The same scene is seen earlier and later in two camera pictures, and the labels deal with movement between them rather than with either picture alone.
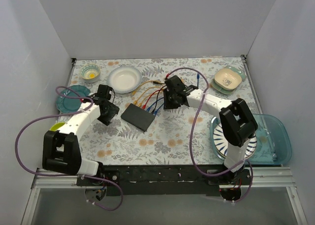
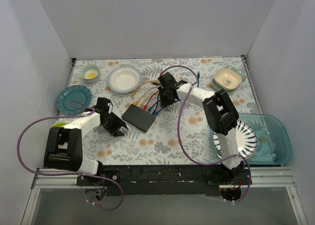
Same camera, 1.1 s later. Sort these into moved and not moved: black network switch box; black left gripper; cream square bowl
Moved: black left gripper
Not moved: black network switch box; cream square bowl
